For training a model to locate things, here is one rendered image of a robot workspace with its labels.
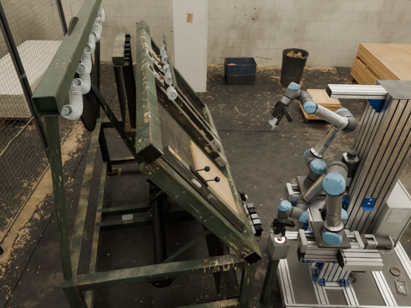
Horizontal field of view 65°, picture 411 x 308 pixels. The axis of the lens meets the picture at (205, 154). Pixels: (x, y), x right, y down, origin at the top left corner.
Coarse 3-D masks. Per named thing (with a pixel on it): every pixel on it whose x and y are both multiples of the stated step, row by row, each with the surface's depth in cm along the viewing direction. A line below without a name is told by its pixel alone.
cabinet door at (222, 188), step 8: (192, 144) 253; (192, 152) 245; (200, 152) 261; (200, 160) 249; (208, 160) 269; (200, 168) 235; (216, 168) 277; (208, 176) 243; (216, 176) 264; (208, 184) 230; (216, 184) 250; (224, 184) 274; (216, 192) 236; (224, 192) 258; (224, 200) 244; (232, 200) 264; (232, 208) 251
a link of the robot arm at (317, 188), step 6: (336, 162) 187; (324, 174) 197; (318, 180) 202; (312, 186) 207; (318, 186) 203; (306, 192) 212; (312, 192) 207; (318, 192) 205; (300, 198) 217; (306, 198) 212; (312, 198) 210; (306, 204) 214
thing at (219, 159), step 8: (152, 72) 234; (160, 80) 241; (160, 88) 245; (160, 96) 249; (168, 104) 254; (176, 104) 258; (176, 112) 260; (184, 112) 266; (184, 120) 266; (192, 128) 272; (200, 136) 278; (208, 144) 285; (216, 152) 292; (216, 160) 297; (224, 160) 300
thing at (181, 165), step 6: (168, 150) 192; (168, 156) 195; (174, 156) 196; (174, 162) 198; (180, 162) 199; (180, 168) 202; (186, 168) 203; (186, 174) 206; (192, 174) 207; (198, 180) 211; (204, 186) 215; (210, 192) 220; (216, 198) 224; (222, 204) 229; (228, 210) 234; (234, 216) 239; (240, 222) 245
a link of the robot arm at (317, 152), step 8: (336, 112) 242; (344, 112) 237; (328, 128) 249; (336, 128) 241; (328, 136) 248; (336, 136) 248; (320, 144) 253; (328, 144) 251; (312, 152) 258; (320, 152) 256
